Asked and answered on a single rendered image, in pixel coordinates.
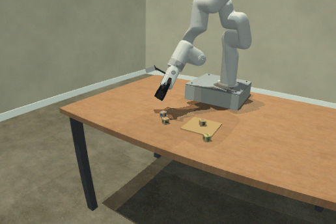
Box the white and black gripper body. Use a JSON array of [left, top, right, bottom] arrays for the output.
[[160, 63, 182, 90]]

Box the beige block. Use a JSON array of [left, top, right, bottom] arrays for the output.
[[203, 133, 212, 142], [199, 119, 206, 126], [160, 111, 167, 118], [161, 117, 169, 125]]

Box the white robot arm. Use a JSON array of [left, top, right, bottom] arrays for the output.
[[168, 0, 252, 87]]

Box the tan flat mat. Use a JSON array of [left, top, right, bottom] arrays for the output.
[[180, 117, 222, 136]]

